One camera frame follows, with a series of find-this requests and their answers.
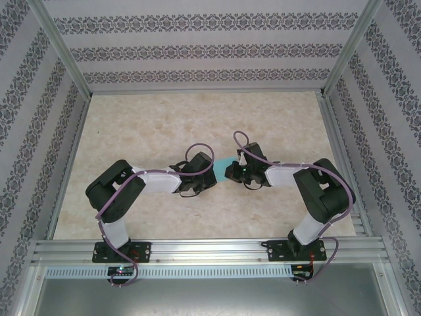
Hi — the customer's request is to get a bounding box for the slotted grey cable duct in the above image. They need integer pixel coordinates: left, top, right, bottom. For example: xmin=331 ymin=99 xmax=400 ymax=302
xmin=45 ymin=265 xmax=294 ymax=279

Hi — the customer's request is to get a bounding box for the aluminium frame post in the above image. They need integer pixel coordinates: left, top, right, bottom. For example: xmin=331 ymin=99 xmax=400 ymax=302
xmin=320 ymin=0 xmax=386 ymax=98
xmin=28 ymin=0 xmax=93 ymax=99

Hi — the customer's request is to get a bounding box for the small green circuit board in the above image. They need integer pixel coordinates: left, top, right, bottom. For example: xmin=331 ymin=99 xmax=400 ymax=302
xmin=107 ymin=265 xmax=136 ymax=276
xmin=291 ymin=264 xmax=314 ymax=276

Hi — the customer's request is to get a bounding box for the teal square paper sheet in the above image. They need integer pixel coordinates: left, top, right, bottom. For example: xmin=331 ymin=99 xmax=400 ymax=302
xmin=212 ymin=157 xmax=238 ymax=184

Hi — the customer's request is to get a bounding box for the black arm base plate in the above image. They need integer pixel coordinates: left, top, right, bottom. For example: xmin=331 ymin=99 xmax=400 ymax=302
xmin=91 ymin=242 xmax=152 ymax=264
xmin=266 ymin=239 xmax=327 ymax=263

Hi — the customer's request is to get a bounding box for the thin aluminium cross rail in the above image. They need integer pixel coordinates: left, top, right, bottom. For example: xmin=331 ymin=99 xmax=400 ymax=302
xmin=88 ymin=88 xmax=326 ymax=97

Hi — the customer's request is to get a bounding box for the aluminium side rail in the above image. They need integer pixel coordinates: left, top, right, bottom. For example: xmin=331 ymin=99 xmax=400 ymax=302
xmin=318 ymin=93 xmax=374 ymax=238

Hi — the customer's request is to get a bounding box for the long aluminium mounting rail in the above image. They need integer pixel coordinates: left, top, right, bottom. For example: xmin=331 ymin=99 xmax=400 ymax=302
xmin=31 ymin=239 xmax=386 ymax=265

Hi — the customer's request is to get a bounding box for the grey sheet metal shelf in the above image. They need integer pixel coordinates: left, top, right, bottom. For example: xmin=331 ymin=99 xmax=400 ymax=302
xmin=28 ymin=263 xmax=407 ymax=316

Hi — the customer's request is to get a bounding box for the short black cable loop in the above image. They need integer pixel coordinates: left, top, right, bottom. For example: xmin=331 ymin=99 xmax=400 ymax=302
xmin=242 ymin=179 xmax=264 ymax=192
xmin=179 ymin=187 xmax=202 ymax=199

